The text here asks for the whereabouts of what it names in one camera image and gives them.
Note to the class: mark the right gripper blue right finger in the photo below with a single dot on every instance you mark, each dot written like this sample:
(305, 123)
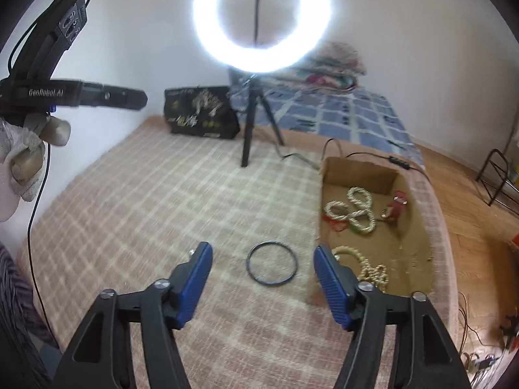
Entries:
(424, 354)

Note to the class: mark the white gloved left hand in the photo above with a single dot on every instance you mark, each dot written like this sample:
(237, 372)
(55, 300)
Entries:
(23, 154)

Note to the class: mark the black tripod stand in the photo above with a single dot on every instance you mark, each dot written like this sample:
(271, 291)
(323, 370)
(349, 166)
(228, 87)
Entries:
(256, 97)

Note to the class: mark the open cardboard box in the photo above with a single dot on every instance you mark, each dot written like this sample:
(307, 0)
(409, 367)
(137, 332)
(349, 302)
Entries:
(396, 257)

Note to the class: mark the red leather strap watch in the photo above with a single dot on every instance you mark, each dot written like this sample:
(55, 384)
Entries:
(394, 210)

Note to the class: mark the pink plaid blanket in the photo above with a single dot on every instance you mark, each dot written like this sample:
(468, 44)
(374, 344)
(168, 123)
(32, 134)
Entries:
(132, 216)

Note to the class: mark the white ring light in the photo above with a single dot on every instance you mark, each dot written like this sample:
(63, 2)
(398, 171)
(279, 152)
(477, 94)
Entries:
(260, 36)

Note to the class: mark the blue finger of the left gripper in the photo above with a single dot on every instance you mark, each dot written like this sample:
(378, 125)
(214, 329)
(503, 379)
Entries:
(97, 94)

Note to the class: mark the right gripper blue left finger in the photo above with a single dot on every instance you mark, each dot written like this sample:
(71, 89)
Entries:
(99, 354)

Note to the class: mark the black clothes rack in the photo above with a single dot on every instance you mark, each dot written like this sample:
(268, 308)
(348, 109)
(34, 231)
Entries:
(498, 175)

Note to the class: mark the folded floral quilt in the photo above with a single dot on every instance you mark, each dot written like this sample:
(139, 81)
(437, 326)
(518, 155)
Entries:
(332, 65)

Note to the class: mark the black printed gift bag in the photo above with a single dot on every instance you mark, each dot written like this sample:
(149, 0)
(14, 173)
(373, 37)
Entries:
(201, 112)

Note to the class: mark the blue patterned bed sheet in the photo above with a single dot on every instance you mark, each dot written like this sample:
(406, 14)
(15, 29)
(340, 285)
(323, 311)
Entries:
(360, 116)

